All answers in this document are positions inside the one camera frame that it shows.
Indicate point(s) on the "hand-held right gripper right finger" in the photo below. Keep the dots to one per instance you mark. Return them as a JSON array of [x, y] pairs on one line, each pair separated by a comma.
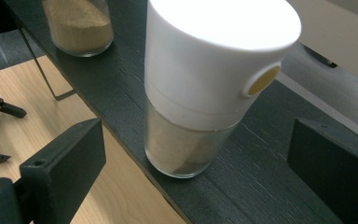
[[338, 168]]

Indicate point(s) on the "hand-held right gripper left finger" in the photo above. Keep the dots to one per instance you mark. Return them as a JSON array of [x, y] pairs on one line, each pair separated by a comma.
[[65, 165]]

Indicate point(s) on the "black wooden shelf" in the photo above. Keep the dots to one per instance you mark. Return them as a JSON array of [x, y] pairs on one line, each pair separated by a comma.
[[261, 186]]

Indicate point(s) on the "glass jar of brown powder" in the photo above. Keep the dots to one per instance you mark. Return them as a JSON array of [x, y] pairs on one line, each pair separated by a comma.
[[80, 28]]

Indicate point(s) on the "white-lidded glass spice jar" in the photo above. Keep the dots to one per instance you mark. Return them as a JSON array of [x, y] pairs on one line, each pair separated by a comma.
[[199, 77]]

